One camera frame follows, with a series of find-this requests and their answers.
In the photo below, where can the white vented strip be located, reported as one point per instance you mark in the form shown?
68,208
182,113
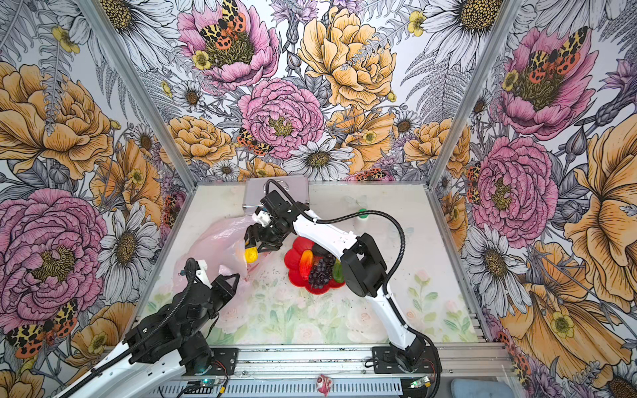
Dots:
346,387

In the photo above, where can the pink small toy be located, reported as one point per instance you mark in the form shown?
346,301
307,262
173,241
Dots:
324,385

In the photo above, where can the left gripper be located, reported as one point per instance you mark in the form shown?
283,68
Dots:
226,292

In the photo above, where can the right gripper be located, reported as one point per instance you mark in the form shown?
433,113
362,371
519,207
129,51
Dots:
256,229

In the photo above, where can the green red mango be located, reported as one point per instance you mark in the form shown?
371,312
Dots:
338,277

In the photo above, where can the red flower-shaped plate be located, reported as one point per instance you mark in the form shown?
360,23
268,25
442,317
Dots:
292,259

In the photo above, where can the yellow lemon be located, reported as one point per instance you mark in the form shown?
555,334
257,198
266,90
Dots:
251,255

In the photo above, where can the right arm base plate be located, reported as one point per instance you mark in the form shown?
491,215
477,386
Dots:
390,360

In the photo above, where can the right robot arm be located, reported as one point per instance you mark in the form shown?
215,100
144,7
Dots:
365,271

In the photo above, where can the dark grape bunch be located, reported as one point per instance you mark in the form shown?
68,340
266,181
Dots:
321,272

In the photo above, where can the silver metal case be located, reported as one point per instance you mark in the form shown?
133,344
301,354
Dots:
257,188

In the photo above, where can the orange carrot-like fruit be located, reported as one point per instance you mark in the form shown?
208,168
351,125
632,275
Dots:
306,264

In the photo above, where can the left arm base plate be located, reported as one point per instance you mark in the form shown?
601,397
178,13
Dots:
222,361

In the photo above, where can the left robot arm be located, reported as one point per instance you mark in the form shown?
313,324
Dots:
163,345

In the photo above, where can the pink plastic bag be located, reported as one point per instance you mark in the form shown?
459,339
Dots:
222,248

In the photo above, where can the green circuit board right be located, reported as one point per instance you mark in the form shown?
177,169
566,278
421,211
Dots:
422,382

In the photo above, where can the aluminium front rail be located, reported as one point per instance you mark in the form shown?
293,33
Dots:
274,362

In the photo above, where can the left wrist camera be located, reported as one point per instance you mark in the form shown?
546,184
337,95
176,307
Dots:
197,270

